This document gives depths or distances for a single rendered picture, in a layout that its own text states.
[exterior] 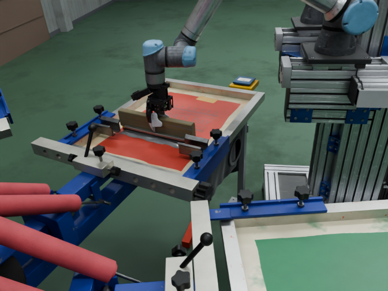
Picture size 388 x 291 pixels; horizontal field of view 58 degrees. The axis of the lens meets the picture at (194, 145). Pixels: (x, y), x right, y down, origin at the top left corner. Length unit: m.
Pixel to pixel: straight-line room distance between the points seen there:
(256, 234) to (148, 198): 1.70
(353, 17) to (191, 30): 0.55
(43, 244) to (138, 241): 1.58
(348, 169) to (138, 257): 1.31
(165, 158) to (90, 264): 0.62
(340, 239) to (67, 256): 0.70
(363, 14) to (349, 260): 0.76
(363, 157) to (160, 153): 1.07
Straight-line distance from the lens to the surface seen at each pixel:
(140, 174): 1.11
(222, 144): 1.29
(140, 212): 2.54
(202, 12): 1.36
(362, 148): 1.90
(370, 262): 1.02
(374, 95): 1.42
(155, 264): 2.21
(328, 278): 0.96
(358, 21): 1.29
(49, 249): 0.80
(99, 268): 0.82
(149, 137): 1.46
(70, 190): 1.12
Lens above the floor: 1.69
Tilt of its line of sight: 32 degrees down
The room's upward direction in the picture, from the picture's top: 3 degrees counter-clockwise
